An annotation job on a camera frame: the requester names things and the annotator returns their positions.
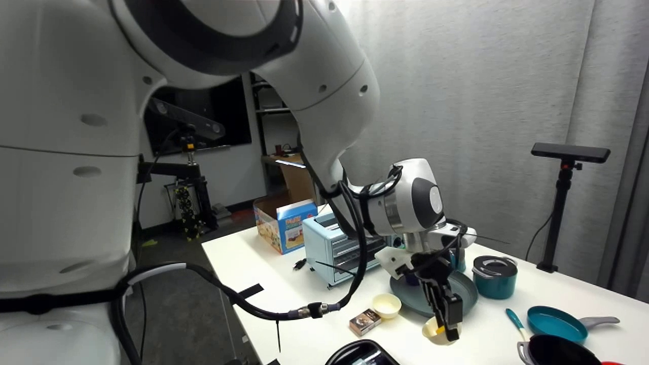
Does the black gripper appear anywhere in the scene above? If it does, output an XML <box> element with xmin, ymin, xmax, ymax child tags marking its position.
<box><xmin>400</xmin><ymin>249</ymin><xmax>467</xmax><ymax>343</ymax></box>

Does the white bowl yellow interior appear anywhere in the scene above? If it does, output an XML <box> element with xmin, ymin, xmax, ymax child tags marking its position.
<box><xmin>420</xmin><ymin>314</ymin><xmax>464</xmax><ymax>347</ymax></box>

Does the teal pot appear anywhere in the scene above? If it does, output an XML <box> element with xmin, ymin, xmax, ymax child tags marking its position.
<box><xmin>470</xmin><ymin>266</ymin><xmax>519</xmax><ymax>302</ymax></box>

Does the grey pot lid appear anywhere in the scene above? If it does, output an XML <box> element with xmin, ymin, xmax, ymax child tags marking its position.
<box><xmin>470</xmin><ymin>253</ymin><xmax>519</xmax><ymax>279</ymax></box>

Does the black pot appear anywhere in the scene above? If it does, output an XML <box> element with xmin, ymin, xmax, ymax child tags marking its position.
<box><xmin>515</xmin><ymin>333</ymin><xmax>604</xmax><ymax>365</ymax></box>

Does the grey round plate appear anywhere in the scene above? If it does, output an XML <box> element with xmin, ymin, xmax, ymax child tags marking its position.
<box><xmin>387</xmin><ymin>261</ymin><xmax>481</xmax><ymax>321</ymax></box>

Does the black oval tray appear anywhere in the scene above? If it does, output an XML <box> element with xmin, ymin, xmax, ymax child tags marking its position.
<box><xmin>322</xmin><ymin>336</ymin><xmax>402</xmax><ymax>365</ymax></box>

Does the teal frying pan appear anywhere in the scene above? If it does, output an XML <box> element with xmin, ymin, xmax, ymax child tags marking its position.
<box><xmin>525</xmin><ymin>304</ymin><xmax>622</xmax><ymax>347</ymax></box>

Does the light blue toaster oven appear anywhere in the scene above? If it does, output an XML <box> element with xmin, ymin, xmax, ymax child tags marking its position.
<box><xmin>301</xmin><ymin>201</ymin><xmax>407</xmax><ymax>288</ymax></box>

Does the black tripod stand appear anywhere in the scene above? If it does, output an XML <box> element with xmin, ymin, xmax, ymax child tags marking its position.
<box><xmin>535</xmin><ymin>159</ymin><xmax>585</xmax><ymax>273</ymax></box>

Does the blue cardboard box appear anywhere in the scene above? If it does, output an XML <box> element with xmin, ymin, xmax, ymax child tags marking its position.
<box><xmin>253</xmin><ymin>199</ymin><xmax>320</xmax><ymax>256</ymax></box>

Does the metal shelf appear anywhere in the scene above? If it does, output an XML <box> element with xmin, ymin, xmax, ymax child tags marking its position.
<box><xmin>247</xmin><ymin>70</ymin><xmax>303</xmax><ymax>199</ymax></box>

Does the teal handled cream spatula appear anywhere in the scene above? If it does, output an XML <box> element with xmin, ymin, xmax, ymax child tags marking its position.
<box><xmin>506</xmin><ymin>307</ymin><xmax>534</xmax><ymax>345</ymax></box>

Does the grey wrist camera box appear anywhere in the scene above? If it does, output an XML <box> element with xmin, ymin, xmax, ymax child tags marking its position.
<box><xmin>433</xmin><ymin>220</ymin><xmax>478</xmax><ymax>249</ymax></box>

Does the black stereo camera bar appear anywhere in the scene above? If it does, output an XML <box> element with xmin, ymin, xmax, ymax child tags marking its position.
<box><xmin>529</xmin><ymin>140</ymin><xmax>613</xmax><ymax>165</ymax></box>

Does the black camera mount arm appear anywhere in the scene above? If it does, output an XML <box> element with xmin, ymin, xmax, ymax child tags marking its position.
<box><xmin>138</xmin><ymin>133</ymin><xmax>222</xmax><ymax>239</ymax></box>

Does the black wall monitor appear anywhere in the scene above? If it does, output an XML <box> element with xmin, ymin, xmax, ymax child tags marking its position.
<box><xmin>145</xmin><ymin>77</ymin><xmax>253</xmax><ymax>154</ymax></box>

